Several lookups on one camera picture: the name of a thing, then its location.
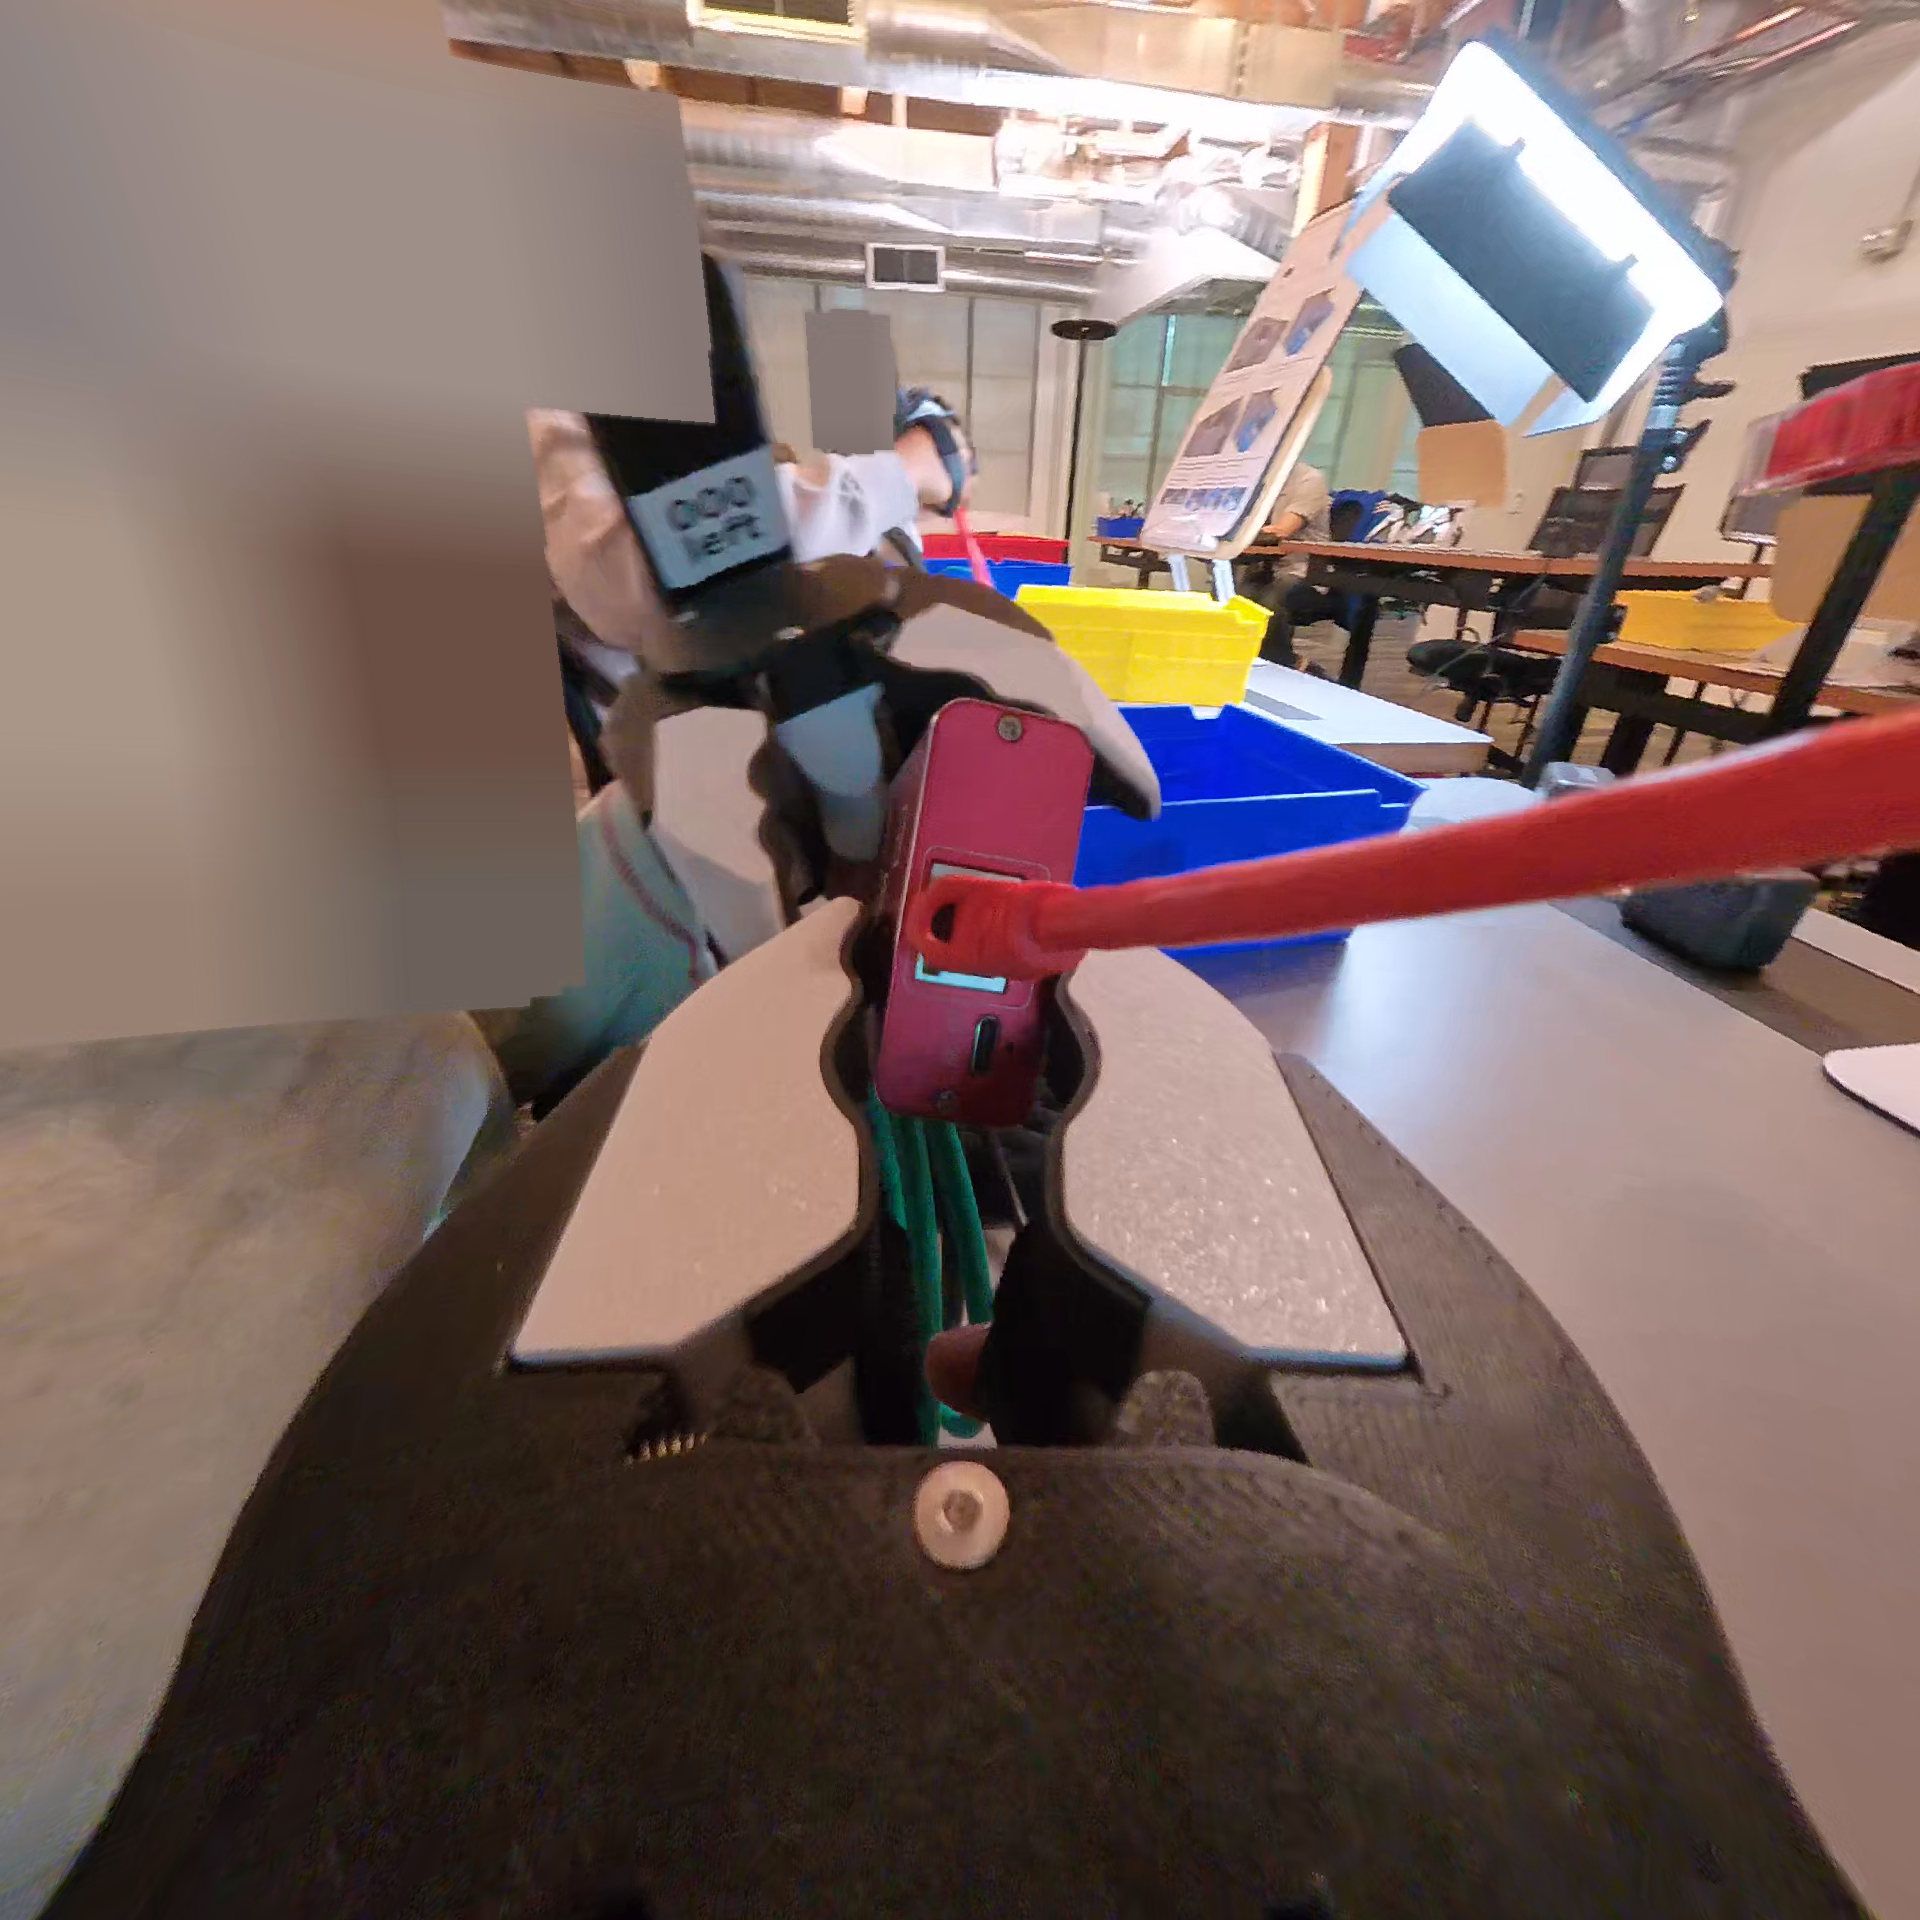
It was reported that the red ethernet splitter box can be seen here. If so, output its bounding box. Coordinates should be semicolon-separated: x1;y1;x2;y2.
872;695;1097;1130

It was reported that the black laptop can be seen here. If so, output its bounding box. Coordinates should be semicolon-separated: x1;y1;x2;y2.
1526;443;1684;561

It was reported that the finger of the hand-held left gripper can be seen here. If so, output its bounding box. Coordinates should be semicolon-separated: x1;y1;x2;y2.
645;688;903;924
881;596;1166;823

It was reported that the wood-edged office desk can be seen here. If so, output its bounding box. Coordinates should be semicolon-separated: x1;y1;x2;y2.
1511;626;1920;724
1098;533;1775;695

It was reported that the black office chair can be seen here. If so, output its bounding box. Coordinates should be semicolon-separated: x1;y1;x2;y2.
1408;634;1549;735

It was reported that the black light stand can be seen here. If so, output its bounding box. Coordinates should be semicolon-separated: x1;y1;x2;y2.
1519;337;1735;785

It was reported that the black floor lamp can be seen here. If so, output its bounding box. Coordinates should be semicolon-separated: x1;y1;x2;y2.
1048;316;1114;545

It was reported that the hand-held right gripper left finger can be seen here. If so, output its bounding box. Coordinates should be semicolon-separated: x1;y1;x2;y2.
510;896;881;1413

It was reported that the led light panel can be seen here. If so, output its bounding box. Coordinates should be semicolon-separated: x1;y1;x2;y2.
1338;36;1738;442

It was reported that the red network cable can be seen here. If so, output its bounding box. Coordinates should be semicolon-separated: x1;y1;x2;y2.
908;703;1920;981

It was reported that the instruction poster on wooden board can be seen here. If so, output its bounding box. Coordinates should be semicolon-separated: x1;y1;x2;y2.
1141;199;1365;569

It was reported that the red plastic cover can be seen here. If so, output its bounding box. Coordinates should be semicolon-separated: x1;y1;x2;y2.
1737;364;1920;500

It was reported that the cardboard box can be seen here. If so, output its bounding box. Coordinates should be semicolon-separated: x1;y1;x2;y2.
1415;417;1513;508

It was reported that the black pole stand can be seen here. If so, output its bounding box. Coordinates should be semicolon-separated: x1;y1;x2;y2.
1751;465;1920;724

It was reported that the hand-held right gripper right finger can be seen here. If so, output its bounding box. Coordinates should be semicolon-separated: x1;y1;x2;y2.
1046;948;1415;1403

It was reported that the green network cable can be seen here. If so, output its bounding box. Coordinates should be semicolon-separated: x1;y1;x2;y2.
865;1093;1002;1449

